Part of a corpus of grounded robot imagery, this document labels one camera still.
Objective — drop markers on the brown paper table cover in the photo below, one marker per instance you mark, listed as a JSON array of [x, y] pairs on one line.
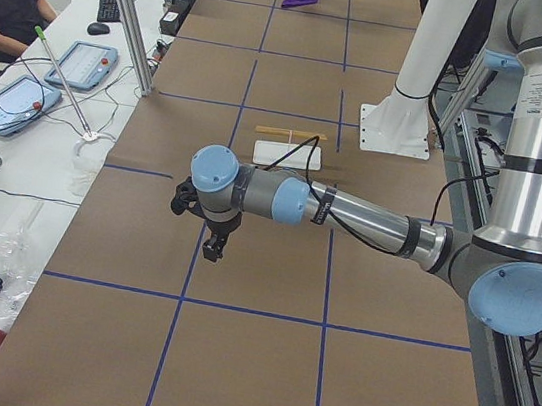
[[129, 313]]

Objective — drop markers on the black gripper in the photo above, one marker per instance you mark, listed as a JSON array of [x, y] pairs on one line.
[[224, 226]]

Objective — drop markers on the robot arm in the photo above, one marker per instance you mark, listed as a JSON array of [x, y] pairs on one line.
[[226, 186]]

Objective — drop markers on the far blue teach pendant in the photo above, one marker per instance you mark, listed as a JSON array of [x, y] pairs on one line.
[[86, 65]]

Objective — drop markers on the silver rod green tip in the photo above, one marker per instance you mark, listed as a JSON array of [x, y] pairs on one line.
[[88, 133]]

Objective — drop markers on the near blue teach pendant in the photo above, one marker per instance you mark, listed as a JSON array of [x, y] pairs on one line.
[[23, 101]]

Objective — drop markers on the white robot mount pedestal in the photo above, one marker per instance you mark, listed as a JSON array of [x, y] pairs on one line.
[[399, 124]]

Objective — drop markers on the black keyboard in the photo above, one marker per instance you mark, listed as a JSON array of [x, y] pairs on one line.
[[108, 11]]

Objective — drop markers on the white towel rack base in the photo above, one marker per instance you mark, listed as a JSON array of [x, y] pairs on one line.
[[267, 152]]

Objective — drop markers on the blue teach pendant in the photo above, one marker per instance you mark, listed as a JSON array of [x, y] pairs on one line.
[[23, 101], [86, 65]]

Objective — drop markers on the black computer mouse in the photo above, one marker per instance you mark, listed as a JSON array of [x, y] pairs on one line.
[[98, 28]]

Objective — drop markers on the outer wooden rack bar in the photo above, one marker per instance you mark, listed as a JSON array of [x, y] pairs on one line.
[[290, 133]]

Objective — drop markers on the aluminium frame post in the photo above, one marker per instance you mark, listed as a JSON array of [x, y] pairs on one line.
[[132, 32]]

